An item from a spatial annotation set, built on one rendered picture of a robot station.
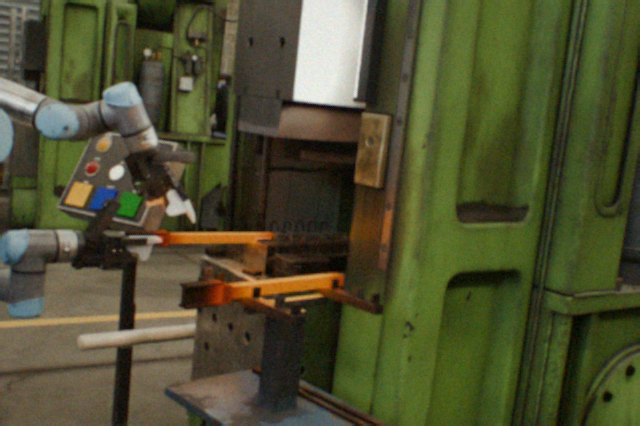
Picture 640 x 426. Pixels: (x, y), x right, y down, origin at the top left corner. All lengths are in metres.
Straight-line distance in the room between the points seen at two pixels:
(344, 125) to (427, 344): 0.63
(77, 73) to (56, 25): 0.41
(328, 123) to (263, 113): 0.17
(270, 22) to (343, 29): 0.19
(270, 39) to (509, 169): 0.69
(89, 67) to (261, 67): 4.84
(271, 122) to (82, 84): 4.91
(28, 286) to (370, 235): 0.79
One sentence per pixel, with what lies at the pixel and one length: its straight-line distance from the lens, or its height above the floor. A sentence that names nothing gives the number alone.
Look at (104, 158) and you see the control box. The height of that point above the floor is 1.12.
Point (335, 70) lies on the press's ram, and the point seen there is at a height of 1.45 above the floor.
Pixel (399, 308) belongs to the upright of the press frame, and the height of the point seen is 0.92.
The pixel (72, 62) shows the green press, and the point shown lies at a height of 1.46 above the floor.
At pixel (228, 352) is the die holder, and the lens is 2.09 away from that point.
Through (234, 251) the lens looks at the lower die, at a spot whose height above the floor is 0.94.
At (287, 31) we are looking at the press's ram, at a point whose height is 1.53.
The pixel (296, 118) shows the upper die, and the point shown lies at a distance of 2.00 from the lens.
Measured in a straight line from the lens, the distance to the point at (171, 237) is 1.94.
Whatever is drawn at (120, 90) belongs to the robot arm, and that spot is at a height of 1.35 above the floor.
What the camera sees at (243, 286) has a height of 1.01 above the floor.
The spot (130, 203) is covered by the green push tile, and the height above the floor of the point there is 1.01.
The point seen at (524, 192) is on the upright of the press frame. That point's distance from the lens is 2.06.
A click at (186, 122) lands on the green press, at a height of 1.06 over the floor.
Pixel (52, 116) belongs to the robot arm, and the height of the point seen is 1.28.
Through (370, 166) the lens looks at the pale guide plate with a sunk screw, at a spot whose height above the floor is 1.23.
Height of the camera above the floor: 1.37
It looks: 9 degrees down
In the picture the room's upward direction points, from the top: 6 degrees clockwise
